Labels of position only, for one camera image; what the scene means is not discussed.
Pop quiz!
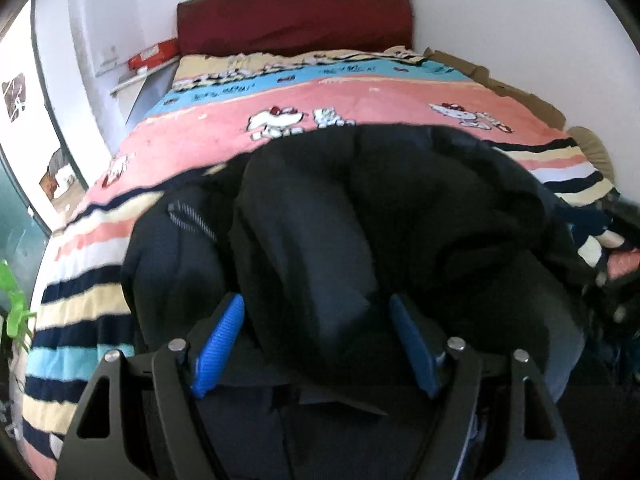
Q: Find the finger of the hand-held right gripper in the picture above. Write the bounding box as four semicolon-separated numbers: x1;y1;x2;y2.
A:
595;255;640;328

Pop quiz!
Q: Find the grey cloth heap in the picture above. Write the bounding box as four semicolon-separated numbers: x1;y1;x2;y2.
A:
47;147;71;176

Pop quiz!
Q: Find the green door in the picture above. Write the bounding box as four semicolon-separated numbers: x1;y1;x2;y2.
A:
0;152;51;291

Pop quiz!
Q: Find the red box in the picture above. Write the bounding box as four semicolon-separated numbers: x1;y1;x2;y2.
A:
127;39;180;71

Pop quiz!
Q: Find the wall poster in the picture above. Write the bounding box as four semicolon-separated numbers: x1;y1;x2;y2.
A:
1;73;27;123

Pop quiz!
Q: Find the black hooded puffer jacket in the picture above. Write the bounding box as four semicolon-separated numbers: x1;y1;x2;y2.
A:
120;124;616;480

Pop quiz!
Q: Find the white wall switch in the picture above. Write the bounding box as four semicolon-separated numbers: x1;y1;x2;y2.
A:
95;46;121;77

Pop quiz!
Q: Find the dark red headboard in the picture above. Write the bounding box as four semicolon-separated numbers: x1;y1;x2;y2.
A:
176;0;413;57

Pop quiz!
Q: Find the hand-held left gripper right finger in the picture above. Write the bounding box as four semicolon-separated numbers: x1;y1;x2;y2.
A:
389;294;581;480

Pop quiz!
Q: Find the white wall shelf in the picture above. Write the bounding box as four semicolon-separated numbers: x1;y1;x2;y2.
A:
109;57;180;128

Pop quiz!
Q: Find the striped cartoon print blanket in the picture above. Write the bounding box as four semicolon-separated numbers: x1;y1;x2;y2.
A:
10;46;640;480

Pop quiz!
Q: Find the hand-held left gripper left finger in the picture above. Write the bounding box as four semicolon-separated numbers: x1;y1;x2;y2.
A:
56;292;246;480

